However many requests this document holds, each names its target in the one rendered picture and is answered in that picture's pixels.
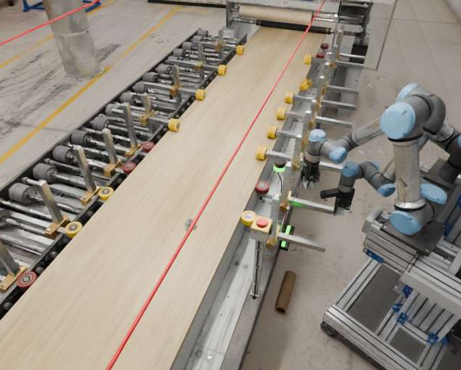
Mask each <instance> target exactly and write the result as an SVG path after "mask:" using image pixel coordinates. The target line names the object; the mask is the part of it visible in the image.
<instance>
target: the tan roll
mask: <svg viewBox="0 0 461 370"><path fill-rule="evenodd" d="M232 11H235V12H239V15H240V16H241V17H248V18H260V19H267V20H273V21H285V22H292V23H304V24H311V21H312V20H313V18H314V17H313V12H309V11H302V10H289V9H281V8H274V7H262V6H254V5H247V4H241V6H240V8H233V7H232ZM314 20H315V21H325V22H332V23H336V19H332V18H320V17H316V18H315V19H314Z"/></svg>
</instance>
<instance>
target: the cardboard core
mask: <svg viewBox="0 0 461 370"><path fill-rule="evenodd" d="M295 279H296V274H295V273H294V272H292V271H286V273H285V276H284V279H283V283H282V286H281V289H280V293H279V296H278V299H277V304H276V306H275V310H276V311H277V312H278V313H286V312H287V309H288V304H289V301H290V298H291V293H292V290H293V287H294V281H295Z"/></svg>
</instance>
